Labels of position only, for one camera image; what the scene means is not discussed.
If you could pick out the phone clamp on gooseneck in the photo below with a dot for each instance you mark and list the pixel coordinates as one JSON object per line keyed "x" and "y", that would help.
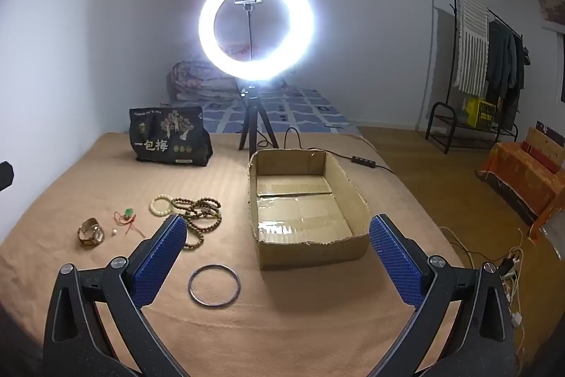
{"x": 248, "y": 0}

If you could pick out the dark hanging clothes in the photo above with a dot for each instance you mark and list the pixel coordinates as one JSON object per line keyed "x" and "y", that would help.
{"x": 503, "y": 63}

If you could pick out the dark metal bangle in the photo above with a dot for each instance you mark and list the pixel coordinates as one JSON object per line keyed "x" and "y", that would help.
{"x": 191, "y": 286}

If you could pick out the striped white towel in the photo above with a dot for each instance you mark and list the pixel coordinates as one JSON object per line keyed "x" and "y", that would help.
{"x": 472, "y": 41}

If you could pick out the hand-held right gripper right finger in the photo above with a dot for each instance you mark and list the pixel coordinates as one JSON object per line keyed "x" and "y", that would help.
{"x": 393, "y": 257}

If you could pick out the black printed snack bag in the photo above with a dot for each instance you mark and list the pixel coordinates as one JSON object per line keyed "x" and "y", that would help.
{"x": 167, "y": 138}

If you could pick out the yellow and red flat box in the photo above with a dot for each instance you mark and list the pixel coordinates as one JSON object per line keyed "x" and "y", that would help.
{"x": 545, "y": 143}

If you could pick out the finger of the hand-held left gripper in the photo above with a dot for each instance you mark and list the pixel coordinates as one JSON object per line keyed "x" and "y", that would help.
{"x": 5, "y": 175}

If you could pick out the black metal clothes rack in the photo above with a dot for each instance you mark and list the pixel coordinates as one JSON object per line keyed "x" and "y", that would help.
{"x": 441, "y": 121}

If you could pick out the cardboard box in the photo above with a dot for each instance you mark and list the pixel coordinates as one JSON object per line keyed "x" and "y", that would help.
{"x": 300, "y": 213}

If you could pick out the black mini tripod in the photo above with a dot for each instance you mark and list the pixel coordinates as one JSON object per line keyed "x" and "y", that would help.
{"x": 252, "y": 116}

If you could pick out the folded floral quilt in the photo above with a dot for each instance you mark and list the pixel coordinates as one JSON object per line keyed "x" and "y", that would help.
{"x": 194, "y": 79}

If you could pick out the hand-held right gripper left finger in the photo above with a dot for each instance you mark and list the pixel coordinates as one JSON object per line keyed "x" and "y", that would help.
{"x": 161, "y": 257}

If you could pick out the blue checkered bedsheet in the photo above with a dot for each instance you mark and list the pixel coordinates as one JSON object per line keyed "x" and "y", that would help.
{"x": 304, "y": 112}

